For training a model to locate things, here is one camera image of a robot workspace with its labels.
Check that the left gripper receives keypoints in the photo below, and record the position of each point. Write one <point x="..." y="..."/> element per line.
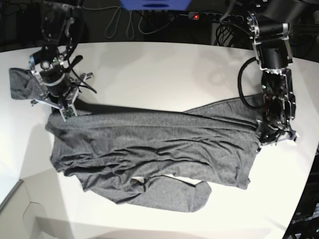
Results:
<point x="272" y="135"/>

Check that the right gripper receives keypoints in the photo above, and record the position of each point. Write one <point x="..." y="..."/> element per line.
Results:
<point x="63" y="95"/>

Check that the grey t-shirt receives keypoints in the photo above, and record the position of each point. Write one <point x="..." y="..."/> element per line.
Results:
<point x="157" y="159"/>

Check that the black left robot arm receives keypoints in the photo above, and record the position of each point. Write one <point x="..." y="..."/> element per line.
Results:
<point x="269" y="26"/>

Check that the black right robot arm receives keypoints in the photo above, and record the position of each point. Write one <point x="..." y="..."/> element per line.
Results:
<point x="61" y="27"/>

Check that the blue box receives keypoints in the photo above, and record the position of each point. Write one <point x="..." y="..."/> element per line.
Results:
<point x="155" y="4"/>

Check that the white power strip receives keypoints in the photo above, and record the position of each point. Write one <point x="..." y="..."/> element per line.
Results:
<point x="215" y="17"/>

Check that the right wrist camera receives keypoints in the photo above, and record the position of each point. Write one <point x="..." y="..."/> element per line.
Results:
<point x="68" y="112"/>

